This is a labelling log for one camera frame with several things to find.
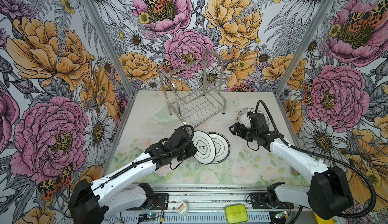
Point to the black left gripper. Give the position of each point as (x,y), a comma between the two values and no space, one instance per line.
(191,151)

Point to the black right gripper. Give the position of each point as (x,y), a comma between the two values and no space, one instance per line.
(236,126)

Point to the black striped rim plate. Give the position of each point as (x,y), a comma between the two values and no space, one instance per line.
(243,118)

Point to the black line flower plate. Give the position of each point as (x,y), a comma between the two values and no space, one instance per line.
(222,147)

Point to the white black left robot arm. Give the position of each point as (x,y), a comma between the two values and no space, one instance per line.
(92,202)

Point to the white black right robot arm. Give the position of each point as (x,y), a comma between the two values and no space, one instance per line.
(328,193)

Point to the round tape roll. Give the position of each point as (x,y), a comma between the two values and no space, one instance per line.
(182,208)

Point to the green circuit board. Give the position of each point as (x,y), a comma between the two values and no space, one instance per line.
(149,217)

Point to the green square box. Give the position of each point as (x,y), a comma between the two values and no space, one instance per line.
(236,214)

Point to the yellow box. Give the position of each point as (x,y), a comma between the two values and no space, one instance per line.
(322,221)

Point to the silver wire dish rack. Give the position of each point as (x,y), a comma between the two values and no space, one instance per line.
(193,92)

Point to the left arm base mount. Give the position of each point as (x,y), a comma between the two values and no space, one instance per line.
(160,202)

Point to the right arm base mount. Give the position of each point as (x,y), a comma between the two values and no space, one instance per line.
(260,201)

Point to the right aluminium corner post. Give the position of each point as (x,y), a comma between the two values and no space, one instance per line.
(306,39)

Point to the aluminium corner post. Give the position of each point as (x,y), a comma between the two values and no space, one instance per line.
(96,19)
(306,39)

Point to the left aluminium corner post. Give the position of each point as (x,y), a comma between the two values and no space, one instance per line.
(96,19)

